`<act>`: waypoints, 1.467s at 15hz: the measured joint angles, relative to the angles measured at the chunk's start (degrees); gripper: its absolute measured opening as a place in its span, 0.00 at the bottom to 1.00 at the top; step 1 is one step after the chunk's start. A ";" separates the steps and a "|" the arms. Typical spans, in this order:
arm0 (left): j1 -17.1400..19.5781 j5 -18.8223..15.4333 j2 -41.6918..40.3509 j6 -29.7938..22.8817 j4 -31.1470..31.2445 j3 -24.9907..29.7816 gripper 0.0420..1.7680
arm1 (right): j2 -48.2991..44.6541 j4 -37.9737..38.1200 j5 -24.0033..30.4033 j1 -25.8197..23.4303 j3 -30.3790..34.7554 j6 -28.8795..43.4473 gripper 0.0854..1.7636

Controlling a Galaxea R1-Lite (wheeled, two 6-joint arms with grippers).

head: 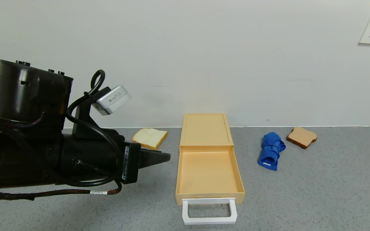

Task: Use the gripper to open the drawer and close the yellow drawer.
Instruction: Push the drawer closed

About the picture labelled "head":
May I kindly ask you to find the pale bread slice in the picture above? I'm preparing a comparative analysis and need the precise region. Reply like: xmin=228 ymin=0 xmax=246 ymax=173
xmin=132 ymin=128 xmax=168 ymax=150

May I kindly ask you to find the blue rolled cloth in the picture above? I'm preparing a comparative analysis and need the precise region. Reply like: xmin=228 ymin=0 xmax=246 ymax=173
xmin=258 ymin=132 xmax=286 ymax=171

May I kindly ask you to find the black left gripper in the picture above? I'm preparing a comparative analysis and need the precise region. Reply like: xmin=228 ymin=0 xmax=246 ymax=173
xmin=84 ymin=134 xmax=171 ymax=184

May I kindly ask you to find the yellow drawer cabinet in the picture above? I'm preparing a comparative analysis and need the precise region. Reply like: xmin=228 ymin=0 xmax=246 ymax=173
xmin=179 ymin=113 xmax=234 ymax=151

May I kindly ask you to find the yellow drawer with white handle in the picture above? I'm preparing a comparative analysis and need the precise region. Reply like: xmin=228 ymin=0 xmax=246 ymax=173
xmin=175 ymin=145 xmax=246 ymax=225

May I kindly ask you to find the red black braided cable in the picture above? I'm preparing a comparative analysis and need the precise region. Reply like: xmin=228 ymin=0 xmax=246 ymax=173
xmin=0 ymin=180 xmax=123 ymax=201

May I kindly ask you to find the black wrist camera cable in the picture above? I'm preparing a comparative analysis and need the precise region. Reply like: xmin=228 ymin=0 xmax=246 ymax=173
xmin=66 ymin=70 xmax=123 ymax=188

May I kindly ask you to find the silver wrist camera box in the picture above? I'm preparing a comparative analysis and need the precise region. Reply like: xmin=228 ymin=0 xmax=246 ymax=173
xmin=96 ymin=85 xmax=132 ymax=116

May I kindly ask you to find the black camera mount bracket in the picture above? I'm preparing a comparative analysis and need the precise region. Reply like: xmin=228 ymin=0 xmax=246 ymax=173
xmin=73 ymin=87 xmax=112 ymax=139

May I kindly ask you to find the brown bread slice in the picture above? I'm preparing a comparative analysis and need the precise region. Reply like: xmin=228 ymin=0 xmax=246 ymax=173
xmin=287 ymin=126 xmax=318 ymax=149

